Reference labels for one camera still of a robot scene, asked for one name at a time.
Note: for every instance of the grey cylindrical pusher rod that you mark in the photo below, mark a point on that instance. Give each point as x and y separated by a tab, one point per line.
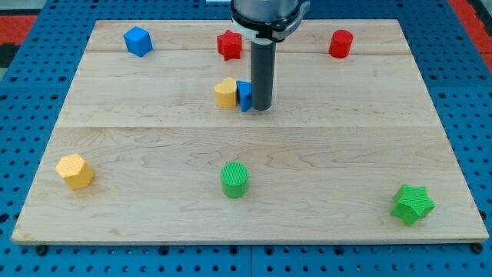
262	75

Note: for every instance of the red star block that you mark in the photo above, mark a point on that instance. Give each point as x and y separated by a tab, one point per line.
229	45

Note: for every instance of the green star block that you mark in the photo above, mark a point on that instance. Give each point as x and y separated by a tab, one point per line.
412	203

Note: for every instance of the blue triangle block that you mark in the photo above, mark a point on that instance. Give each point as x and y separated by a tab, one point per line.
244	95

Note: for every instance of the yellow heart block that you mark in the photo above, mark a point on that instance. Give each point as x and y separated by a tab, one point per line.
226	93

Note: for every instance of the red cylinder block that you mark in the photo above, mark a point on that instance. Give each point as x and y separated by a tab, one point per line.
341	42

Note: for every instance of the green cylinder block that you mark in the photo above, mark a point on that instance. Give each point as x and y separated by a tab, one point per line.
234	180

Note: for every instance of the blue cube block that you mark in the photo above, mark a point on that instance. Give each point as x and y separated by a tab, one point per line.
138	41

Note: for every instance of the wooden board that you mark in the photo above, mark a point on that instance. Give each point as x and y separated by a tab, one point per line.
324	161

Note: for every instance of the yellow hexagon block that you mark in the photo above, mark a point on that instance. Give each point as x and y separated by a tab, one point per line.
75	171

